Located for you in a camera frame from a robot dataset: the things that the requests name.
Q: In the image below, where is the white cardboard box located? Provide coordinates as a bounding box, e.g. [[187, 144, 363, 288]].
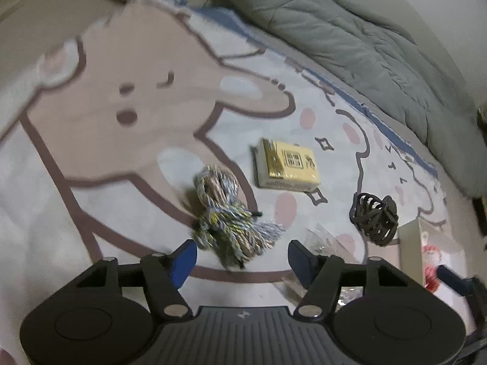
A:
[[398, 218, 480, 335]]

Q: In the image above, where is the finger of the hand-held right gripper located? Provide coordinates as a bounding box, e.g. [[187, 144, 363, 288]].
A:
[[436, 265, 472, 297]]

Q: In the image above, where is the multicolour braided cord bundle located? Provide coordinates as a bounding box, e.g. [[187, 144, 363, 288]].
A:
[[191, 164, 286, 270]]

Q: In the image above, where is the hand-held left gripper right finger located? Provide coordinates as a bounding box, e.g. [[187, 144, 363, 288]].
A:
[[287, 239, 415, 318]]

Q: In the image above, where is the grey quilted duvet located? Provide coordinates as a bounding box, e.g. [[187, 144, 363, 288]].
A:
[[194, 0, 487, 198]]

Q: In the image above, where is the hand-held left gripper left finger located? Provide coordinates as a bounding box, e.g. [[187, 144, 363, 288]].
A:
[[77, 239, 198, 318]]

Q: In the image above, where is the black hair claw clip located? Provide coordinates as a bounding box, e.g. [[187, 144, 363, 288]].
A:
[[350, 193, 399, 246]]

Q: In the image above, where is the clear bag of rubber bands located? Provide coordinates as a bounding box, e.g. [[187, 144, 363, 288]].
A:
[[282, 225, 362, 307]]

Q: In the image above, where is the pink crochet pouch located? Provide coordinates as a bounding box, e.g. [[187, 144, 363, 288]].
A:
[[422, 244, 444, 293]]

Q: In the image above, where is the cartoon printed blanket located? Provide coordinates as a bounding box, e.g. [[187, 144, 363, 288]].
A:
[[0, 0, 446, 365]]

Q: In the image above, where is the small yellow packet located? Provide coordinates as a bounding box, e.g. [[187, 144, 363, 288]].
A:
[[251, 138, 321, 190]]

